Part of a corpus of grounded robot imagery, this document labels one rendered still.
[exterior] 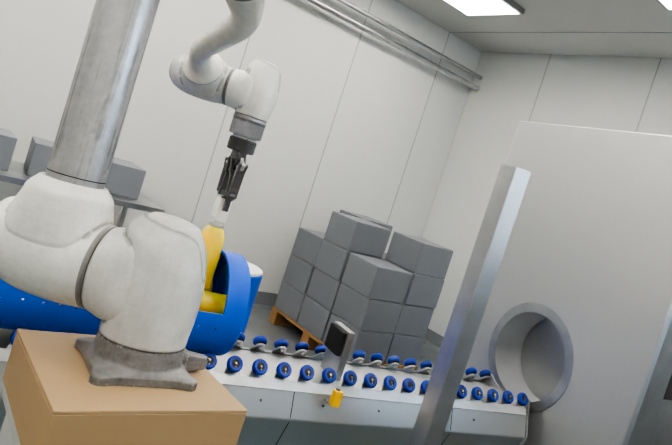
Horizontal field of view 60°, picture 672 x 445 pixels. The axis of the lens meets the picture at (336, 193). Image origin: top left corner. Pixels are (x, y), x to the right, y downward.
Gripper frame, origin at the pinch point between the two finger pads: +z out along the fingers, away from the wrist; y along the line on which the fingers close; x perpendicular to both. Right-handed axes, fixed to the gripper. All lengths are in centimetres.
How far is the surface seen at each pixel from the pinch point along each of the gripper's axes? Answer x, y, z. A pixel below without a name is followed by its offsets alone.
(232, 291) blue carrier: -5.9, -11.3, 18.4
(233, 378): -14.3, -10.2, 41.9
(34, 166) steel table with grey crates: 38, 269, 38
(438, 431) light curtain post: -67, -35, 39
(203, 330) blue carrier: -1.1, -12.7, 29.3
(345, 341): -49, -3, 29
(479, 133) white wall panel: -390, 376, -113
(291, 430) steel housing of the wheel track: -36, -12, 54
